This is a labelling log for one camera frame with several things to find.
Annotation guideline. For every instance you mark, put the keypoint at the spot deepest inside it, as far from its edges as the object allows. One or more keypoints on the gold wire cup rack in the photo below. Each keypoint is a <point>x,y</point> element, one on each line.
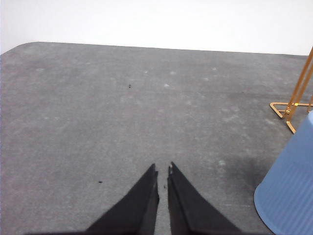
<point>300,95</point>

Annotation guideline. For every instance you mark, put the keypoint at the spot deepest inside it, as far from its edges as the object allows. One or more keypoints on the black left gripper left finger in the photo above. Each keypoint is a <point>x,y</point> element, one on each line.
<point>134,215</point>

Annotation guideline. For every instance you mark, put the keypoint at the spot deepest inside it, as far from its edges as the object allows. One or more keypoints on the blue ribbed plastic cup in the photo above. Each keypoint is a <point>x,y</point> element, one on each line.
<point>284,199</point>

